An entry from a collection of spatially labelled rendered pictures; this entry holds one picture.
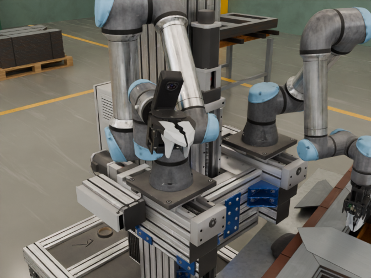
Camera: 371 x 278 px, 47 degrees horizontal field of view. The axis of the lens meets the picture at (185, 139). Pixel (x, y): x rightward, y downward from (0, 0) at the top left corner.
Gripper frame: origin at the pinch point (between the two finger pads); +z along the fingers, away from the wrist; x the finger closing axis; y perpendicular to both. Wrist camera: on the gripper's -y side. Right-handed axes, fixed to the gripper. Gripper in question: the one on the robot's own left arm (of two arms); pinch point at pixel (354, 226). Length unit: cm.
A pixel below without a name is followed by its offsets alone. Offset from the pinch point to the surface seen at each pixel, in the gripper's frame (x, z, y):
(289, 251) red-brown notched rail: -14.3, 2.7, 23.1
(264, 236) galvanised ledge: -32.8, 17.4, 2.8
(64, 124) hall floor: -331, 86, -130
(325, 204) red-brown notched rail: -14.7, 2.8, -12.8
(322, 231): -8.5, 0.6, 8.3
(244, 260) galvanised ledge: -32.3, 17.3, 20.1
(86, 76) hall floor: -450, 86, -269
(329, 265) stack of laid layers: -0.4, 0.8, 24.1
